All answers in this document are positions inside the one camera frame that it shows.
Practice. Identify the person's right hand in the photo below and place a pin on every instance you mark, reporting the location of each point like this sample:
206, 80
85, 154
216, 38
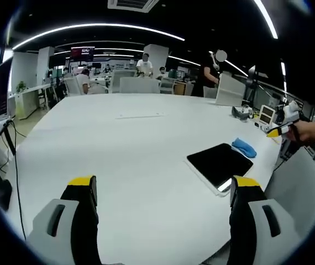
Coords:
306, 132

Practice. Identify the blue cleaning cloth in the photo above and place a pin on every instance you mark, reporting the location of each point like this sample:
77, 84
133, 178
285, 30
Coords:
244, 147

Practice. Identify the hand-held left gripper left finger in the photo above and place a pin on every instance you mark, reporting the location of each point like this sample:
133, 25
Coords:
63, 220

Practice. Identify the grey office chair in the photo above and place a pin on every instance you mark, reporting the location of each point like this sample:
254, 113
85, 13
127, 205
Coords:
295, 182

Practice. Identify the small white desk clock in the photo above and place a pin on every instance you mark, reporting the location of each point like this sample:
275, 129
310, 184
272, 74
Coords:
265, 113

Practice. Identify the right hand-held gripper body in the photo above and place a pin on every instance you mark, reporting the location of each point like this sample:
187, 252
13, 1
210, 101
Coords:
291, 113

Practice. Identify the black tablet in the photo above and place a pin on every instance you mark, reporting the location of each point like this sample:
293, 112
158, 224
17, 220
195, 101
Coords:
219, 161

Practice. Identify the red wall screen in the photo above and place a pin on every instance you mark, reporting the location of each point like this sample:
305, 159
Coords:
82, 53

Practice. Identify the green potted plant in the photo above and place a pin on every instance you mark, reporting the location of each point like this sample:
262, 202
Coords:
21, 87

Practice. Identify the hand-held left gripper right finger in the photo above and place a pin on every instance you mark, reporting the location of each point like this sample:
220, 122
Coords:
259, 220

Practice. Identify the black and white headset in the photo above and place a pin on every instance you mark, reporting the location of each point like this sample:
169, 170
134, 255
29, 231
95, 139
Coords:
240, 112

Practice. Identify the white office chair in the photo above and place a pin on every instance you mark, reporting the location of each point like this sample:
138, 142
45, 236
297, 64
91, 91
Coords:
73, 86

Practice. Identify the white side counter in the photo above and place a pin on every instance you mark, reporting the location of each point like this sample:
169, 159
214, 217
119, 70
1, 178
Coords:
29, 100

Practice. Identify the ceiling air vent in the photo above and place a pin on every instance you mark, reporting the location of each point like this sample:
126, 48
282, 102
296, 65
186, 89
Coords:
132, 4

